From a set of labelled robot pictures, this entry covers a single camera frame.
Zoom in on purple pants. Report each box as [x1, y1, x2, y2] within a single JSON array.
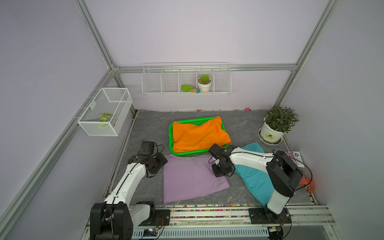
[[163, 154, 230, 204]]

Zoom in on orange pants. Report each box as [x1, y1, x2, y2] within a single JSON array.
[[172, 116, 232, 154]]

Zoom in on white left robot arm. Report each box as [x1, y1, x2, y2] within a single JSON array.
[[90, 141, 170, 240]]

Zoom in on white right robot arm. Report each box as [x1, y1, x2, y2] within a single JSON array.
[[209, 144, 304, 220]]

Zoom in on teal folded pants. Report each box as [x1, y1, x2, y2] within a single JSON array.
[[233, 142, 293, 207]]

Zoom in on green plastic basket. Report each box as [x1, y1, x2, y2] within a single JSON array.
[[168, 116, 229, 157]]

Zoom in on green item in side basket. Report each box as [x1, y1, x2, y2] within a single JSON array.
[[98, 113, 113, 129]]

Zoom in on white plant pot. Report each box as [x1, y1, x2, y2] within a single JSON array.
[[261, 123, 285, 143]]

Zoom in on flower cover booklet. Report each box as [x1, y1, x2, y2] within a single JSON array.
[[286, 151, 305, 168]]

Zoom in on green leafy plant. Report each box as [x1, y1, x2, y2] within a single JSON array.
[[264, 106, 300, 133]]

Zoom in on green toy on shelf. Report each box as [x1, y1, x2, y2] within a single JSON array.
[[181, 85, 200, 93]]

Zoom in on red hand-shaped toy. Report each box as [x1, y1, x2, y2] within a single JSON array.
[[298, 173, 316, 194]]

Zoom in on small potted succulent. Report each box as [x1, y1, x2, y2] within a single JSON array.
[[198, 75, 212, 93]]

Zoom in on white wire side basket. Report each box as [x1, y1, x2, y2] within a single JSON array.
[[77, 88, 133, 137]]

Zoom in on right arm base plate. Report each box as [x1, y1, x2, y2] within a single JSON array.
[[249, 207, 292, 225]]

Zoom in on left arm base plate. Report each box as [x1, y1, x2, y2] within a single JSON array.
[[140, 210, 171, 227]]

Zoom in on white wire wall shelf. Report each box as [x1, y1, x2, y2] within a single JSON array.
[[141, 63, 232, 95]]

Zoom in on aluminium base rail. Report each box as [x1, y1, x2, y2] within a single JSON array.
[[80, 203, 337, 240]]

